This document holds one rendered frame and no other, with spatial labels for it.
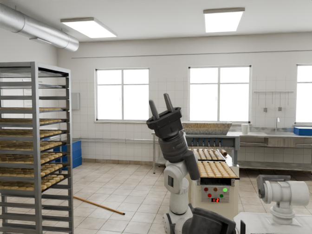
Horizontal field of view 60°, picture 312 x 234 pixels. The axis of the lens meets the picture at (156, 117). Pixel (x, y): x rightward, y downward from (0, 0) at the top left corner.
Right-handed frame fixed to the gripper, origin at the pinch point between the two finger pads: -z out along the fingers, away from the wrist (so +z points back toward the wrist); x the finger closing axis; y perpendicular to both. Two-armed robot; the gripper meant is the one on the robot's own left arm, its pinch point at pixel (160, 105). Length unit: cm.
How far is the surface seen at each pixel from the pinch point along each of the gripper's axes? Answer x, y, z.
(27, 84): -37, -119, -11
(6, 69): -45, -128, -24
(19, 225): -93, -160, 99
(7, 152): -67, -122, 26
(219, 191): 65, -95, 124
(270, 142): 317, -297, 265
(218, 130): 122, -163, 109
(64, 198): -50, -140, 85
